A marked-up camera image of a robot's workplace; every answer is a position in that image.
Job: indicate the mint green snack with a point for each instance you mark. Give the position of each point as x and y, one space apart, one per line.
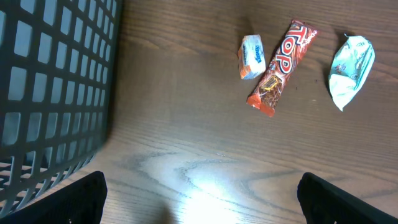
349 70

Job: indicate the orange Top chocolate bar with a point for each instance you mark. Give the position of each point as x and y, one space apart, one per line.
291 51

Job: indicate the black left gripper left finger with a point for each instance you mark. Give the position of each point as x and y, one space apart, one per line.
79 202

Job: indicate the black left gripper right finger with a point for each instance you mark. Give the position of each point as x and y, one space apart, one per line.
323 202

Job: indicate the small orange white candy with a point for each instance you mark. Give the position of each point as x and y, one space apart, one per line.
252 62

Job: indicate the grey plastic mesh basket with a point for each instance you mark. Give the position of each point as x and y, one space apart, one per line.
57 60

